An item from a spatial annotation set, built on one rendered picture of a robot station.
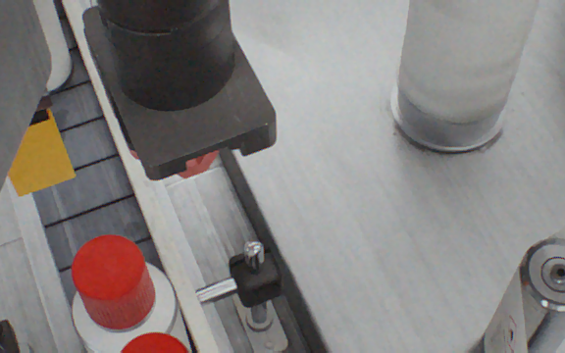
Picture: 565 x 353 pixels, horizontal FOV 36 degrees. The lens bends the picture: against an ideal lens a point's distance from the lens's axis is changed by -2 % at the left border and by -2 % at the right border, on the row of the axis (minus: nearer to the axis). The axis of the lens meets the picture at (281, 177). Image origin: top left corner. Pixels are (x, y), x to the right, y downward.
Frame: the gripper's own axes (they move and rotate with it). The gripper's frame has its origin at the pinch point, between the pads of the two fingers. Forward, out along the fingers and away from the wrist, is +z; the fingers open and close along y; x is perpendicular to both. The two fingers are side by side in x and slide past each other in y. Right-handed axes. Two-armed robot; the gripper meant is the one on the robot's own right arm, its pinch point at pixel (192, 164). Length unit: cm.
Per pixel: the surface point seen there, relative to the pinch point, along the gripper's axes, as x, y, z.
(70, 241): 8.5, 5.9, 13.6
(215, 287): 0.6, -3.0, 10.4
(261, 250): -2.5, -3.4, 6.8
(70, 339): 10.0, -4.9, 5.2
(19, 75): 6.2, -14.7, -28.9
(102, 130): 3.4, 14.1, 13.7
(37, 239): 9.9, 2.1, 5.3
